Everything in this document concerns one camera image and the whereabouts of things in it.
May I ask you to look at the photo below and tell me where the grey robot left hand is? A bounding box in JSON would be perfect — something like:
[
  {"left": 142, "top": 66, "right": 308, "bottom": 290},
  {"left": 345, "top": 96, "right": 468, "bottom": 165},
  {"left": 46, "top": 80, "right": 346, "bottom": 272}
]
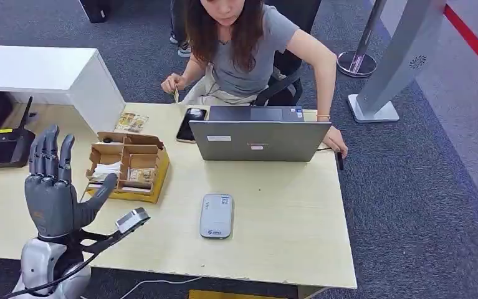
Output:
[{"left": 24, "top": 125, "right": 118, "bottom": 242}]

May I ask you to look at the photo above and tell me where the white card stack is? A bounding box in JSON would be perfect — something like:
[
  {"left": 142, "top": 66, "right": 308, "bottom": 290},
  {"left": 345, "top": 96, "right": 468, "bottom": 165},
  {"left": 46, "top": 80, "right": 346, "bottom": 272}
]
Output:
[{"left": 89, "top": 161, "right": 123, "bottom": 183}]

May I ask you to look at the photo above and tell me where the printed card stack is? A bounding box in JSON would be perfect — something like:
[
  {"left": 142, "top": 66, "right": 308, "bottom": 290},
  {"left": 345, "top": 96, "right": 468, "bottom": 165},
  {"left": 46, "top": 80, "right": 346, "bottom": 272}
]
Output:
[{"left": 128, "top": 167, "right": 157, "bottom": 185}]

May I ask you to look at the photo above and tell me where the wooden card box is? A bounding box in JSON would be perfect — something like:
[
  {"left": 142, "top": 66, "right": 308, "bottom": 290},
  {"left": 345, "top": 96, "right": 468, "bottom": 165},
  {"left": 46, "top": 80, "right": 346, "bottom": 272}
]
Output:
[{"left": 85, "top": 131, "right": 171, "bottom": 205}]

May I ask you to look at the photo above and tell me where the white cabinet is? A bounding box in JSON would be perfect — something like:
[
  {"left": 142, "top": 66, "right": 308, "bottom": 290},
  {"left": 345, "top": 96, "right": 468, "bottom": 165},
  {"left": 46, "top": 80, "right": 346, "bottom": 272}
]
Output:
[{"left": 0, "top": 44, "right": 127, "bottom": 134}]

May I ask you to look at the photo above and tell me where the black smartphone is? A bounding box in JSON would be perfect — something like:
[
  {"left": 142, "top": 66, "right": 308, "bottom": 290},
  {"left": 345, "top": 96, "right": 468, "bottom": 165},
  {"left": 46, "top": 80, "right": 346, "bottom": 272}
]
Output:
[{"left": 176, "top": 107, "right": 208, "bottom": 144}]

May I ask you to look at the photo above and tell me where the person's right hand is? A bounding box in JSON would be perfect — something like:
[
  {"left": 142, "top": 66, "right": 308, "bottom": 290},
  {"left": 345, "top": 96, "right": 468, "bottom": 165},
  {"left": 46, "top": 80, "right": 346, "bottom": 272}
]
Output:
[{"left": 161, "top": 73, "right": 186, "bottom": 95}]

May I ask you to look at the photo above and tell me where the person's hand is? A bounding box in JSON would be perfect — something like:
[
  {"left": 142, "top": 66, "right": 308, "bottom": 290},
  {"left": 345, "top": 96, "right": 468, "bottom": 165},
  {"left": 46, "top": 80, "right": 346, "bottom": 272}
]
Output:
[
  {"left": 161, "top": 73, "right": 186, "bottom": 95},
  {"left": 322, "top": 125, "right": 349, "bottom": 159}
]

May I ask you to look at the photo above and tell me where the yellow board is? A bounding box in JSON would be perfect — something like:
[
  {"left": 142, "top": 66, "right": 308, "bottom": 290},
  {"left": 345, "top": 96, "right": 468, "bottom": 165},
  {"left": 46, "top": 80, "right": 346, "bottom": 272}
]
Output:
[{"left": 188, "top": 290, "right": 299, "bottom": 299}]

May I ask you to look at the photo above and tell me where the black case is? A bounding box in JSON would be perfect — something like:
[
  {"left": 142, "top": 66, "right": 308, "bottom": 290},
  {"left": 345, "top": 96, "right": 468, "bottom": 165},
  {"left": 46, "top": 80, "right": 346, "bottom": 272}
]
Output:
[{"left": 78, "top": 0, "right": 112, "bottom": 24}]

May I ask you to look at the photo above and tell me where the grey laptop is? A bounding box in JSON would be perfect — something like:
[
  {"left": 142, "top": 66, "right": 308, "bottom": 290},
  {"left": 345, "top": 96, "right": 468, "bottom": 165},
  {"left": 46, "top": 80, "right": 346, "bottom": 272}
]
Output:
[{"left": 188, "top": 105, "right": 332, "bottom": 163}]

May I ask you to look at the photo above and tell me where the standing person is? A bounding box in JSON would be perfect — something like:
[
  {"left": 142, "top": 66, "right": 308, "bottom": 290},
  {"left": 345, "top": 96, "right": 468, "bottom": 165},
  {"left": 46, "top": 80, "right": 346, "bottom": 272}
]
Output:
[{"left": 169, "top": 0, "right": 193, "bottom": 58}]

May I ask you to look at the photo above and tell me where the seated person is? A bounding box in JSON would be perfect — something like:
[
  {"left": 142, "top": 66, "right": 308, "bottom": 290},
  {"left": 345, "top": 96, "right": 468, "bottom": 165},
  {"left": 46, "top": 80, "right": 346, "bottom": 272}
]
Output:
[{"left": 161, "top": 0, "right": 349, "bottom": 159}]

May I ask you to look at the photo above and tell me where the black office chair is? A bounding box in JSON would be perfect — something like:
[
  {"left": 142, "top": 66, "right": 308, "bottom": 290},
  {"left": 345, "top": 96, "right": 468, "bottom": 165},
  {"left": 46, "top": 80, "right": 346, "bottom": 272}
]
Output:
[{"left": 255, "top": 49, "right": 304, "bottom": 107}]

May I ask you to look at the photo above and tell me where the person's left hand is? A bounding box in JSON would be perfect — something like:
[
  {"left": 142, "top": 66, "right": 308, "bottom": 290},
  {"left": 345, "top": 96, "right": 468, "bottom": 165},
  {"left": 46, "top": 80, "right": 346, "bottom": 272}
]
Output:
[{"left": 322, "top": 125, "right": 349, "bottom": 159}]

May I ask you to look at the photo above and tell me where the grey kiosk stand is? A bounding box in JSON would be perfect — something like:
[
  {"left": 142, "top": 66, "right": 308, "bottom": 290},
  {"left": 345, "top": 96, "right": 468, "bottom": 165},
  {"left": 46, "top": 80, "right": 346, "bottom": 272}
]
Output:
[{"left": 348, "top": 0, "right": 448, "bottom": 124}]

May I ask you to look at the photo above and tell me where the black camera bracket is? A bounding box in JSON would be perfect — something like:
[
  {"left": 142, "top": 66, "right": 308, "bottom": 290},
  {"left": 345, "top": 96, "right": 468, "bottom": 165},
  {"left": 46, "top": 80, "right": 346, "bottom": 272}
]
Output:
[{"left": 69, "top": 224, "right": 140, "bottom": 256}]

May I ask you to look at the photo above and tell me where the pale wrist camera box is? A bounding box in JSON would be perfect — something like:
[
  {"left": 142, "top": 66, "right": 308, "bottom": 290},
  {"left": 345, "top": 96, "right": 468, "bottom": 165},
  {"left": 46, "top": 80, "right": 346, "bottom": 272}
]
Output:
[{"left": 115, "top": 207, "right": 151, "bottom": 235}]

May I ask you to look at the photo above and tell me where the white cable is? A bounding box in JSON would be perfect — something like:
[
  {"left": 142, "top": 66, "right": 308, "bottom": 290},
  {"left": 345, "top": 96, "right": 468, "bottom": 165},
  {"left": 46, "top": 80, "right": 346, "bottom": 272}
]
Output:
[{"left": 79, "top": 276, "right": 203, "bottom": 299}]

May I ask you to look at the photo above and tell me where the black laptop cable plug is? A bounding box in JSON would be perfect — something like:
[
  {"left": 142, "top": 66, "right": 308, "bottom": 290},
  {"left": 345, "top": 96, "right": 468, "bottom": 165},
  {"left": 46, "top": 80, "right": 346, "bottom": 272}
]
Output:
[{"left": 317, "top": 146, "right": 345, "bottom": 172}]

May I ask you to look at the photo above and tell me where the chrome stanchion post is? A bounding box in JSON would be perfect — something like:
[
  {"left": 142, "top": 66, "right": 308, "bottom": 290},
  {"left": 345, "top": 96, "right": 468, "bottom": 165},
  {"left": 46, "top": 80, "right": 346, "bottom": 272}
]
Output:
[{"left": 337, "top": 0, "right": 388, "bottom": 78}]

